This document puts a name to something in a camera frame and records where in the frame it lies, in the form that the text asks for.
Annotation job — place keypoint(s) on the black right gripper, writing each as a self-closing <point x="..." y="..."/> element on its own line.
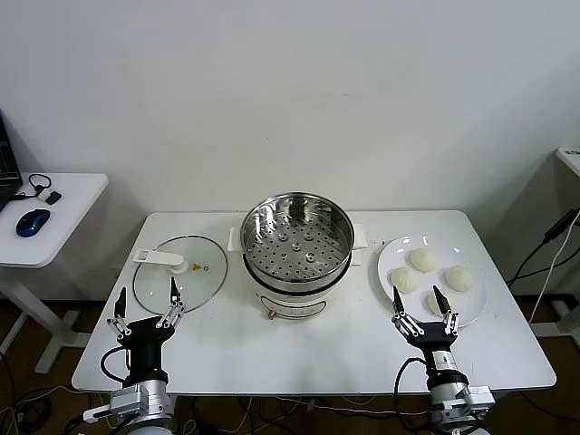
<point x="435" y="340"/>

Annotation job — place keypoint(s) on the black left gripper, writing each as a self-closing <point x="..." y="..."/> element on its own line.
<point x="142" y="349"/>

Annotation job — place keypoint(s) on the white steamed baozi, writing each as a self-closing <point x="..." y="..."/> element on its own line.
<point x="432" y="304"/>
<point x="404" y="280"/>
<point x="424" y="259"/>
<point x="460" y="277"/>

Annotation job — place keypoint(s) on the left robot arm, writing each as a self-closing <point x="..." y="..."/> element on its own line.
<point x="149" y="403"/>

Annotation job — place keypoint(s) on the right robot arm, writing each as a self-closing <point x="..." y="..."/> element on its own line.
<point x="448" y="399"/>

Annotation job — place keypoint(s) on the stainless steel steamer basket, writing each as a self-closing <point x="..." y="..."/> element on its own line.
<point x="265" y="272"/>

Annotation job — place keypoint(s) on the white round plate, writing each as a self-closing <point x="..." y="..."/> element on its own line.
<point x="399" y="254"/>

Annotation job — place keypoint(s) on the white side table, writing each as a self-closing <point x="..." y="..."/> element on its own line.
<point x="68" y="217"/>

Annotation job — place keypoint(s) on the white electric cooker pot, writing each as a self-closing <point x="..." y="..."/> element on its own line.
<point x="290" y="306"/>

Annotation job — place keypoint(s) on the blue computer mouse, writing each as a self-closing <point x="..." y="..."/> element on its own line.
<point x="32" y="222"/>

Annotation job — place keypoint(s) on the small black device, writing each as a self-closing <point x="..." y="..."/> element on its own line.
<point x="54" y="197"/>

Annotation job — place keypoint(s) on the small white adapter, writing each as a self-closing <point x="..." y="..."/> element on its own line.
<point x="43" y="195"/>

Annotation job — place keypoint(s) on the black power adapter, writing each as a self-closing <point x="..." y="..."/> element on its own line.
<point x="559" y="226"/>

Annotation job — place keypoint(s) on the black laptop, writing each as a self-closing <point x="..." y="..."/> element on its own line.
<point x="6" y="181"/>

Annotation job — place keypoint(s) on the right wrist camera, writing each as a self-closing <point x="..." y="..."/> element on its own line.
<point x="480" y="395"/>

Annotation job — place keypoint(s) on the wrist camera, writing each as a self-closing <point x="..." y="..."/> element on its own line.
<point x="480" y="395"/>
<point x="97" y="412"/>

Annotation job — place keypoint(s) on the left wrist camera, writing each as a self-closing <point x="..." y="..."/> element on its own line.
<point x="97" y="412"/>

